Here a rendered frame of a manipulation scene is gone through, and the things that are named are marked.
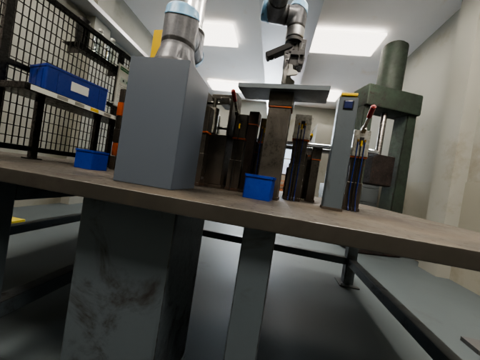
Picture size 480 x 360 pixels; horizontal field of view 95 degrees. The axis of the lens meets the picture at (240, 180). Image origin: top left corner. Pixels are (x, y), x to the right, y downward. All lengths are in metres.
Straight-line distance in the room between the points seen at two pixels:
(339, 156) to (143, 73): 0.74
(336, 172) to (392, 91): 3.07
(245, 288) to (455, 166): 3.12
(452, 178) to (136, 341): 3.30
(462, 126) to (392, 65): 1.25
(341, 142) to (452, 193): 2.59
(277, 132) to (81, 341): 0.96
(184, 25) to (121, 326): 0.95
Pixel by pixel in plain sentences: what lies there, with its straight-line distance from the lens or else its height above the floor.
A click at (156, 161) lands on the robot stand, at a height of 0.78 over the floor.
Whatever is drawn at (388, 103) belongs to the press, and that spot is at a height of 2.10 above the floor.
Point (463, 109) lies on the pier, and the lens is 3.61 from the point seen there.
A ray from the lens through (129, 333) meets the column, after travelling 0.83.
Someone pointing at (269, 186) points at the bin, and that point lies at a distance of 0.81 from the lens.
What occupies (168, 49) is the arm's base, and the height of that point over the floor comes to 1.14.
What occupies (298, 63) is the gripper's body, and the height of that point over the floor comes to 1.27.
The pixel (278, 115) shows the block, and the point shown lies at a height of 1.05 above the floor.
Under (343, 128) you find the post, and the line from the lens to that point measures 0.96.
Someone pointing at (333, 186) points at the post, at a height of 0.79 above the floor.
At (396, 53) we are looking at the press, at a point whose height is 2.83.
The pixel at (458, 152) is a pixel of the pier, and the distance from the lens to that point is 3.49.
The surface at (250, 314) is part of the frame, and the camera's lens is 0.63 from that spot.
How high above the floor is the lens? 0.77
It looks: 1 degrees down
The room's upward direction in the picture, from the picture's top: 9 degrees clockwise
